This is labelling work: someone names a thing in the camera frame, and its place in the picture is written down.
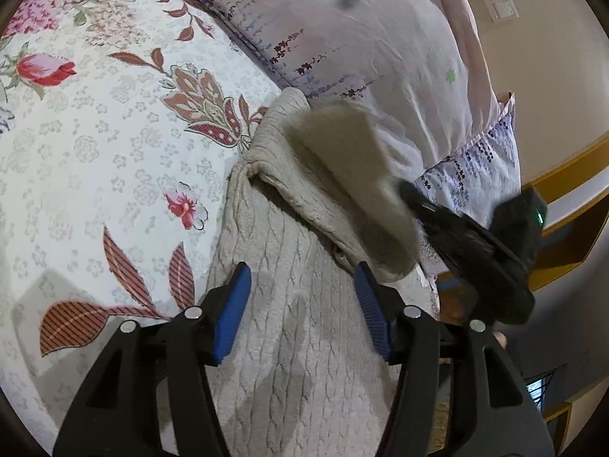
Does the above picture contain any beige cable-knit sweater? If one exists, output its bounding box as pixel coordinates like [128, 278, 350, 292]
[202, 88, 450, 457]

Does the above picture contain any floral printed bedsheet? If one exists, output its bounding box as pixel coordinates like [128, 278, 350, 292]
[0, 0, 286, 443]

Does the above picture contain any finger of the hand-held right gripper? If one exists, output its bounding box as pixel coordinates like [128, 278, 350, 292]
[400, 180, 482, 270]

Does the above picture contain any white wall switch plate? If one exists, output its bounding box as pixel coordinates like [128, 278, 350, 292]
[480, 0, 520, 22]

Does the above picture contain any pink printed pillow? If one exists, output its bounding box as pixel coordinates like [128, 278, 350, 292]
[176, 0, 500, 169]
[411, 93, 521, 232]

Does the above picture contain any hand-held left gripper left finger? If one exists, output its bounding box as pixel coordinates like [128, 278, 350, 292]
[52, 262, 253, 457]

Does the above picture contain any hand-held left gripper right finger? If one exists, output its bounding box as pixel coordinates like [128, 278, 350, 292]
[354, 262, 557, 457]

